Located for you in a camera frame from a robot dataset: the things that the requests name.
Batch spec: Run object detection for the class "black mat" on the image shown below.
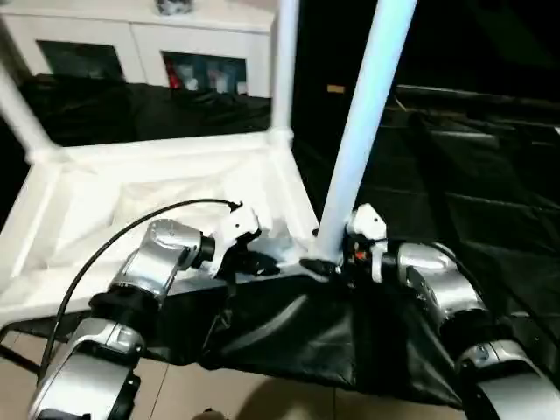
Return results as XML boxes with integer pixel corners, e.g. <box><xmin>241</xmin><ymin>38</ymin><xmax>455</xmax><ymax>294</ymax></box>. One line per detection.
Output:
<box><xmin>0</xmin><ymin>77</ymin><xmax>560</xmax><ymax>412</ymax></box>

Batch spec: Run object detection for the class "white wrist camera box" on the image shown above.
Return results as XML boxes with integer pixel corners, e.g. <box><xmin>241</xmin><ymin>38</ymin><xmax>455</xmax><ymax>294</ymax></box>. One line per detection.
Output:
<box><xmin>346</xmin><ymin>204</ymin><xmax>389</xmax><ymax>285</ymax></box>
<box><xmin>206</xmin><ymin>206</ymin><xmax>262</xmax><ymax>279</ymax></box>

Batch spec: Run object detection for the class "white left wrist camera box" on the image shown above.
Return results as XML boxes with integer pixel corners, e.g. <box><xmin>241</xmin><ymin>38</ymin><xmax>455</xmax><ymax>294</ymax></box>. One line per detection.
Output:
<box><xmin>206</xmin><ymin>206</ymin><xmax>262</xmax><ymax>279</ymax></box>

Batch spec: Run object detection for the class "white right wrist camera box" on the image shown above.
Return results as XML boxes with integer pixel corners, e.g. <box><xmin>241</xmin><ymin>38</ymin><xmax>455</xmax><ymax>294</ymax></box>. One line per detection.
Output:
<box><xmin>346</xmin><ymin>204</ymin><xmax>389</xmax><ymax>285</ymax></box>

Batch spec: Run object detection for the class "large black furniture piece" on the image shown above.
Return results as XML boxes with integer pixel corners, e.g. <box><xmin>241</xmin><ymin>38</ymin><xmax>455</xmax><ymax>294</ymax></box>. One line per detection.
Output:
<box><xmin>293</xmin><ymin>0</ymin><xmax>560</xmax><ymax>110</ymax></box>

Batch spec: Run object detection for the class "white cabinet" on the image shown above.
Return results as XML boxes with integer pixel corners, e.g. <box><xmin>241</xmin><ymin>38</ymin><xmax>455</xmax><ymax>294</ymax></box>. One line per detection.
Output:
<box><xmin>0</xmin><ymin>0</ymin><xmax>279</xmax><ymax>97</ymax></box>

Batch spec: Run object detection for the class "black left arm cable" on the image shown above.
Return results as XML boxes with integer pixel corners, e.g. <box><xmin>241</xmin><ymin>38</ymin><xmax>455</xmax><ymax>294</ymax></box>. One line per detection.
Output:
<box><xmin>37</xmin><ymin>199</ymin><xmax>242</xmax><ymax>386</ymax></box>

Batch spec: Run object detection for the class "dark glass bowl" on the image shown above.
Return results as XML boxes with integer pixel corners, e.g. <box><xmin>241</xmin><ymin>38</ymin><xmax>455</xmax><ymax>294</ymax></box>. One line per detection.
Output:
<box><xmin>154</xmin><ymin>0</ymin><xmax>195</xmax><ymax>16</ymax></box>

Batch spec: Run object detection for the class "white plastic table leg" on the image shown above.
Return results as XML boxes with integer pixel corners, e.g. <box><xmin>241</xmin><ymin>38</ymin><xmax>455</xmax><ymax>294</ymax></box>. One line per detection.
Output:
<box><xmin>311</xmin><ymin>0</ymin><xmax>419</xmax><ymax>268</ymax></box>
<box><xmin>268</xmin><ymin>0</ymin><xmax>300</xmax><ymax>145</ymax></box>
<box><xmin>0</xmin><ymin>66</ymin><xmax>60</xmax><ymax>165</ymax></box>

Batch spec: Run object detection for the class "white plastic table top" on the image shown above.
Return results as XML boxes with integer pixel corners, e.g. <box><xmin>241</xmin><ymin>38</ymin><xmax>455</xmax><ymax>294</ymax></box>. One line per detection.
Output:
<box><xmin>0</xmin><ymin>129</ymin><xmax>325</xmax><ymax>326</ymax></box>

